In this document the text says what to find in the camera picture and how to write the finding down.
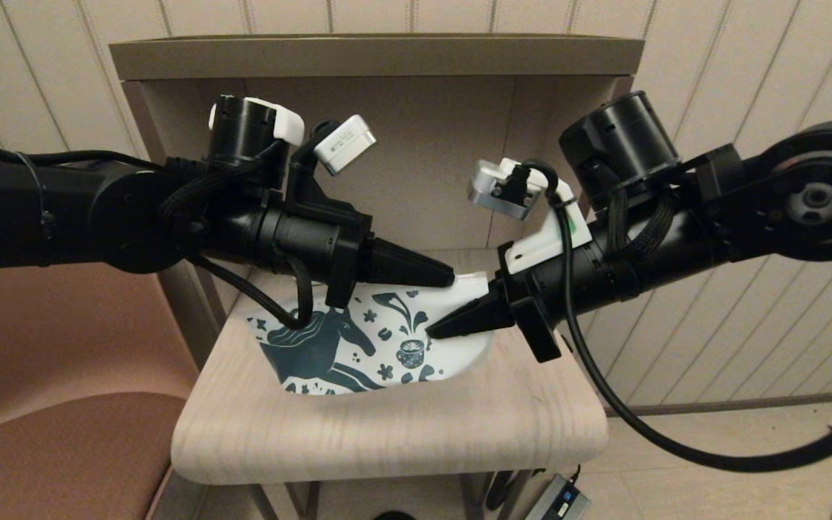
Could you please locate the white pouch with horse print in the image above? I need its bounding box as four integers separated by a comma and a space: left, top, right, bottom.
246, 273, 495, 396

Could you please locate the grey power adapter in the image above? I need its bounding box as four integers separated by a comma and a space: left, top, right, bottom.
524, 473, 590, 520

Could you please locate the light wood shelf cabinet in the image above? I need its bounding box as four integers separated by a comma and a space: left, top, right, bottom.
109, 35, 644, 520

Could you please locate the brown baseboard strip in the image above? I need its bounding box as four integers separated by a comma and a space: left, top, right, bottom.
604, 389, 832, 419

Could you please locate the white right camera bracket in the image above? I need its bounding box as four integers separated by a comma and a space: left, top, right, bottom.
504, 159, 594, 275

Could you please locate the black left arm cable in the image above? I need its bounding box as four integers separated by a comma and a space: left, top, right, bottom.
192, 253, 316, 332

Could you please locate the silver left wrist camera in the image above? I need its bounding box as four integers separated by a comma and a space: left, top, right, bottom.
313, 114, 378, 176

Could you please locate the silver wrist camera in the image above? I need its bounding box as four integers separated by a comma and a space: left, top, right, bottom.
313, 114, 378, 176
468, 159, 554, 221

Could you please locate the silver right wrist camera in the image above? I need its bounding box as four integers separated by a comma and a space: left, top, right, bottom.
468, 159, 554, 221

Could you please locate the black sleeved cord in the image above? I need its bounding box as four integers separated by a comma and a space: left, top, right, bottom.
485, 469, 516, 511

